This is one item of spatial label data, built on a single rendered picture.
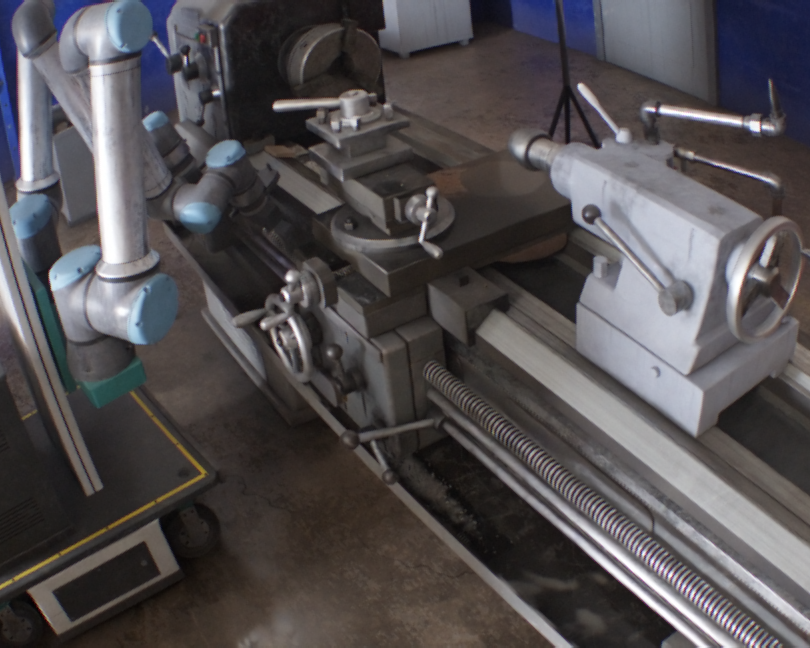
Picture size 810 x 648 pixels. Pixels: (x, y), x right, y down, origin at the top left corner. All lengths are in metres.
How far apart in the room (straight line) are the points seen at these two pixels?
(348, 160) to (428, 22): 4.35
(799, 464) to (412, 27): 4.96
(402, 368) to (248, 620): 0.89
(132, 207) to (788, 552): 1.37
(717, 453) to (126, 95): 1.26
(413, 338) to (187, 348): 1.70
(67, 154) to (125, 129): 2.77
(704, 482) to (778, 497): 0.14
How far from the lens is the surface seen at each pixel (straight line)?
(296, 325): 1.96
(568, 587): 1.82
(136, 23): 1.73
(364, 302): 1.78
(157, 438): 2.48
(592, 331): 1.62
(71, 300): 1.95
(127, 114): 1.74
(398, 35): 6.13
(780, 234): 1.42
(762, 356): 1.56
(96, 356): 2.02
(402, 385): 1.84
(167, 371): 3.30
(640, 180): 1.55
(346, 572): 2.43
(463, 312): 1.74
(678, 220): 1.46
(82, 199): 4.61
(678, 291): 1.43
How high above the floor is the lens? 1.82
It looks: 34 degrees down
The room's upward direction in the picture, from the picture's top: 6 degrees counter-clockwise
